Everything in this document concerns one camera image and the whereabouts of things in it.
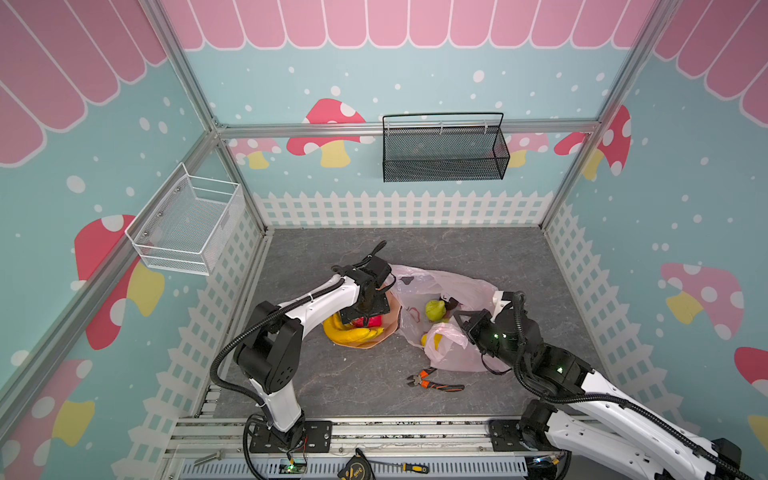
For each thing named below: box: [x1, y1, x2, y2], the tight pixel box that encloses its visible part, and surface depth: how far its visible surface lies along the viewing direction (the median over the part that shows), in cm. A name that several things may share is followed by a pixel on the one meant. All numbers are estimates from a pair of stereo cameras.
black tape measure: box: [337, 448, 376, 480], surface depth 70 cm
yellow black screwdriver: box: [368, 460, 429, 474], surface depth 71 cm
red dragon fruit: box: [358, 315, 383, 328], surface depth 89 cm
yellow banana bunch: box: [323, 313, 384, 343], surface depth 81 cm
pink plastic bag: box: [390, 264, 511, 373], surface depth 89 cm
